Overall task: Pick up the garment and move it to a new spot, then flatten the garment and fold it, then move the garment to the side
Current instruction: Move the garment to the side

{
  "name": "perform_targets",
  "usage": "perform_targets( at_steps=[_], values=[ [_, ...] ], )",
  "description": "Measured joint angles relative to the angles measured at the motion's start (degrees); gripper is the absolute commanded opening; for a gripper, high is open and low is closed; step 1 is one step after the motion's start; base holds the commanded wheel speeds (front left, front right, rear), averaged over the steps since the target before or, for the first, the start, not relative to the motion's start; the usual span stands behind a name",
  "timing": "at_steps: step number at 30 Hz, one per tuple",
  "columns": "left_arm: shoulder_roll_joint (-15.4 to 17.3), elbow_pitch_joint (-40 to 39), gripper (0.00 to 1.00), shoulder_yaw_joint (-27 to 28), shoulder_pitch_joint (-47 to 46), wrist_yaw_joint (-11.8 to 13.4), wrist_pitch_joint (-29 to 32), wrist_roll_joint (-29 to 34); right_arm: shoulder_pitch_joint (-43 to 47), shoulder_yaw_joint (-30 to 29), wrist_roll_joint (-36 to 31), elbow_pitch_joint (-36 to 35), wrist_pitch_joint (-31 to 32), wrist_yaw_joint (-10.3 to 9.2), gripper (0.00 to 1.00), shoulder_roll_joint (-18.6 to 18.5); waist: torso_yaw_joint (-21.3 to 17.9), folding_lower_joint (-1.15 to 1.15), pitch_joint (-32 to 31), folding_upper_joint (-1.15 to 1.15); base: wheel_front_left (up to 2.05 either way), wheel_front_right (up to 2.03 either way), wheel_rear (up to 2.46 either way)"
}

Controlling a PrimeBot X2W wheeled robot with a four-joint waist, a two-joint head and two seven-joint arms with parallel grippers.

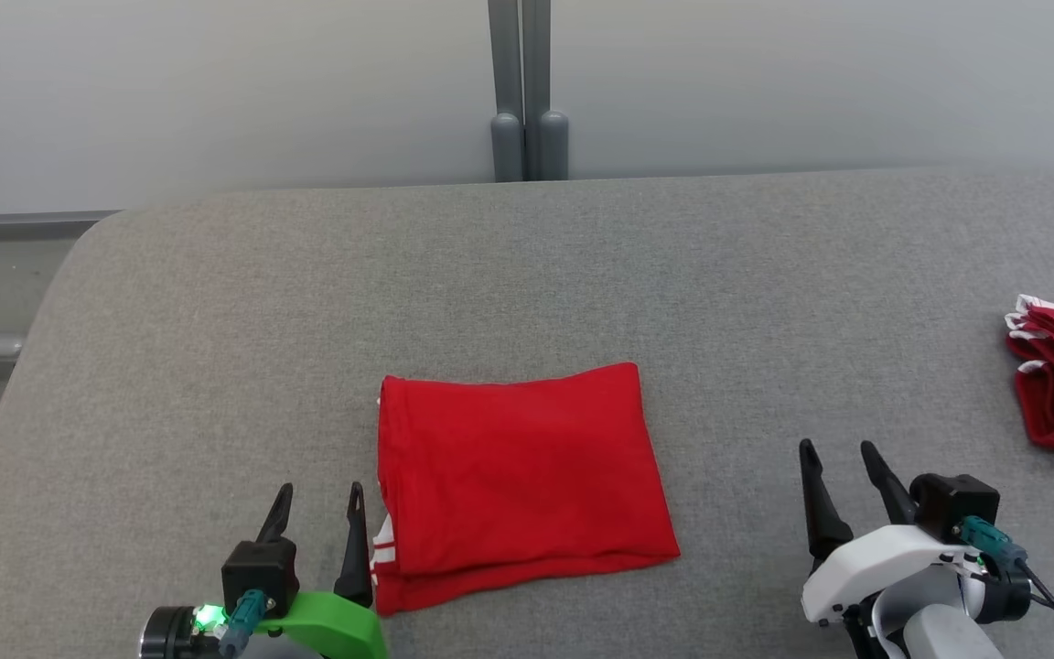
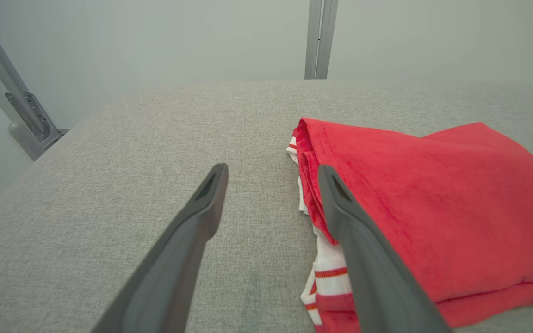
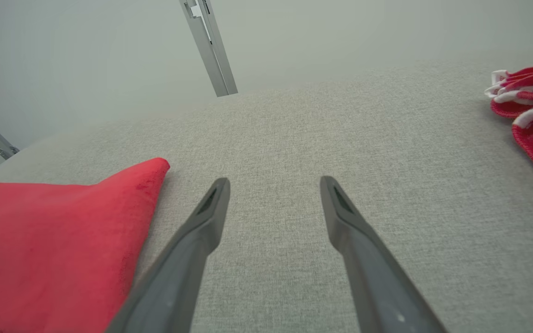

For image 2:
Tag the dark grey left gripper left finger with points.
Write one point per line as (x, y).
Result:
(174, 263)

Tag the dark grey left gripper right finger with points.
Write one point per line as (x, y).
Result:
(377, 282)

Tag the red white sports jersey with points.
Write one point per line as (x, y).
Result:
(433, 194)

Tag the grey aluminium upright post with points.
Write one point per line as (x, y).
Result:
(315, 41)

